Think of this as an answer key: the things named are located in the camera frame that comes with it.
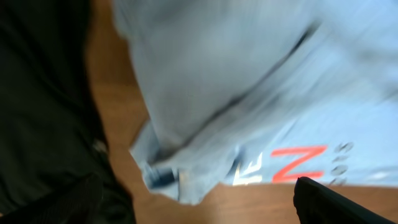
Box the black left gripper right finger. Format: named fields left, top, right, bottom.
left=293, top=177, right=394, bottom=224

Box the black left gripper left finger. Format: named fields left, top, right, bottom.
left=1, top=174, right=103, bottom=224

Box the light blue t-shirt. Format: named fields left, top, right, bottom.
left=113, top=0, right=397, bottom=205

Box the black garment on left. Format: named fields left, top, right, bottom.
left=1, top=0, right=136, bottom=224

